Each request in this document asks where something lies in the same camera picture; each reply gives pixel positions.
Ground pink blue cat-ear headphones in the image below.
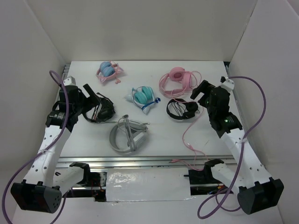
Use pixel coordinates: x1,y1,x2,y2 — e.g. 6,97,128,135
95,61,124,84

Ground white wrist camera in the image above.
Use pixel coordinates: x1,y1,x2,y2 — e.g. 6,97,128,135
219,77,235,92
63,76,76,86

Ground grey white headphones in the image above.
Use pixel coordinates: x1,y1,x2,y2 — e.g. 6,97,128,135
109,114,150,154

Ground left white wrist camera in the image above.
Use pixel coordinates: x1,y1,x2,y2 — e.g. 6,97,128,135
63,76,76,86

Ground black on-ear headphones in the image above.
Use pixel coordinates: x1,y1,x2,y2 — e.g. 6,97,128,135
166,98,200,121

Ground aluminium rail frame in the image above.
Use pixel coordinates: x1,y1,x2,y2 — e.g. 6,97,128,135
56,61,255,201

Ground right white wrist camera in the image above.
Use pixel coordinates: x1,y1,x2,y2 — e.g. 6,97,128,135
219,77,235,92

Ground white tape sheet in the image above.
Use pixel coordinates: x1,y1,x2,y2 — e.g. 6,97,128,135
106,168,192,202

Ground black gaming headset with mic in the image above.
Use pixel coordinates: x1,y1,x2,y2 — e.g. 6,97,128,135
83,92,115,124

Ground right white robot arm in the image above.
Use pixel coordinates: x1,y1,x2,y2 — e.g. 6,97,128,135
191,77,284,215

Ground large pink headphones with cable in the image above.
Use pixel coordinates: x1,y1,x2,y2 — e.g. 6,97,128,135
158,67,208,171

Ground teal white headphones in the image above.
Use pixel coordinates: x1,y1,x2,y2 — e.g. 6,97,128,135
124,86,161,115

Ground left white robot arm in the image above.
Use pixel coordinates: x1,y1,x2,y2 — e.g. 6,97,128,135
10,84,100,213

